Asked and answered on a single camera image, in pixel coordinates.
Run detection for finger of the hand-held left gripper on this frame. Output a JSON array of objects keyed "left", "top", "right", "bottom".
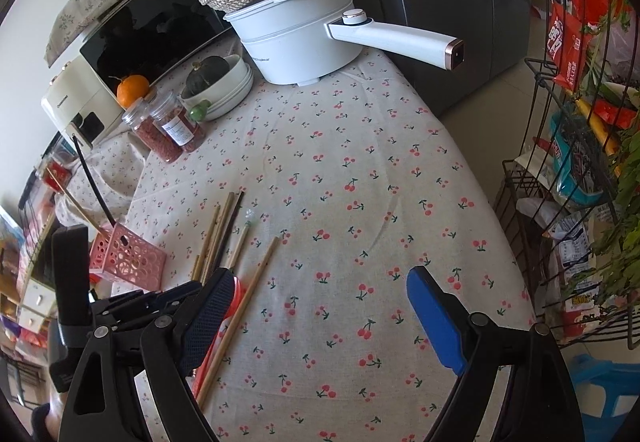
[{"left": 90, "top": 281, "right": 206, "bottom": 330}]

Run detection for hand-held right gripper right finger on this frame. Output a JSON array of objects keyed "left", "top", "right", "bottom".
[{"left": 406, "top": 266, "right": 586, "bottom": 442}]

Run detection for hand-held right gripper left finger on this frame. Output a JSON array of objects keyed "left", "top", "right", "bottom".
[{"left": 57, "top": 267, "right": 237, "bottom": 442}]

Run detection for red plastic spoon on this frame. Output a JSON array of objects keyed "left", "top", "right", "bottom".
[{"left": 192, "top": 278, "right": 249, "bottom": 398}]

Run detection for pink perforated utensil holder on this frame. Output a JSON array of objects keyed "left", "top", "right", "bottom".
[{"left": 89, "top": 223, "right": 167, "bottom": 293}]

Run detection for long bamboo chopstick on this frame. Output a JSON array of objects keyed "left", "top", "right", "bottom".
[{"left": 46, "top": 166, "right": 101, "bottom": 237}]

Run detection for green print chopsticks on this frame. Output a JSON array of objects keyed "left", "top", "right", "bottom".
[{"left": 226, "top": 208, "right": 258, "bottom": 269}]

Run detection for dark wooden chopstick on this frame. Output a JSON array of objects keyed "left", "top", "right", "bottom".
[{"left": 212, "top": 190, "right": 246, "bottom": 273}]

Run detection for black chopstick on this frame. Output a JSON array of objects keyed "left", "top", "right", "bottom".
[{"left": 71, "top": 133, "right": 115, "bottom": 229}]

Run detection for white small drawer unit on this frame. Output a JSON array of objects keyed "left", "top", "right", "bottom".
[{"left": 17, "top": 275, "right": 56, "bottom": 333}]

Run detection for white printed packet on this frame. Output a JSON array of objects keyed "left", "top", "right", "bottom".
[{"left": 542, "top": 215, "right": 601, "bottom": 283}]

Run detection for glass jar red berries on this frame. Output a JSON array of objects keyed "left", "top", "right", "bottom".
[{"left": 121, "top": 97, "right": 176, "bottom": 164}]

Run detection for cherry print tablecloth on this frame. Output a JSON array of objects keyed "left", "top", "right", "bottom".
[{"left": 55, "top": 47, "right": 538, "bottom": 442}]

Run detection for labelled glass jar dried fruit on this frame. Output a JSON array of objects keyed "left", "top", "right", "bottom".
[{"left": 150, "top": 90, "right": 206, "bottom": 153}]

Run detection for cream white kitchen appliance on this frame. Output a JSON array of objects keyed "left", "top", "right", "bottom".
[{"left": 41, "top": 55, "right": 126, "bottom": 150}]

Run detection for blue plastic stool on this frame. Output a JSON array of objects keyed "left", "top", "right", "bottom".
[{"left": 567, "top": 354, "right": 640, "bottom": 442}]

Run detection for orange fruit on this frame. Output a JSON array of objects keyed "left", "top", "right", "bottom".
[{"left": 116, "top": 75, "right": 151, "bottom": 108}]

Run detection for teal snack packet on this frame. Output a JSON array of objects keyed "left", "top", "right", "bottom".
[{"left": 550, "top": 115, "right": 618, "bottom": 208}]

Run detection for white bowl with dark squash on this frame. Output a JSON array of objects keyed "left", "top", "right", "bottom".
[{"left": 200, "top": 67, "right": 254, "bottom": 121}]

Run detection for dark green squash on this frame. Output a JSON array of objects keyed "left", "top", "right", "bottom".
[{"left": 185, "top": 55, "right": 232, "bottom": 96}]

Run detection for black microwave oven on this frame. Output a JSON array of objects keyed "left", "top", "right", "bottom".
[{"left": 77, "top": 0, "right": 246, "bottom": 90}]

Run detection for white electric pot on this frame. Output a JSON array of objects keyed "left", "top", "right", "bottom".
[{"left": 222, "top": 0, "right": 465, "bottom": 86}]

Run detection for red snack packet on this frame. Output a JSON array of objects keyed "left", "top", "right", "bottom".
[{"left": 545, "top": 5, "right": 596, "bottom": 90}]

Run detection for black wire rack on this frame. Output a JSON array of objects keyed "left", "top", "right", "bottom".
[{"left": 492, "top": 0, "right": 640, "bottom": 373}]

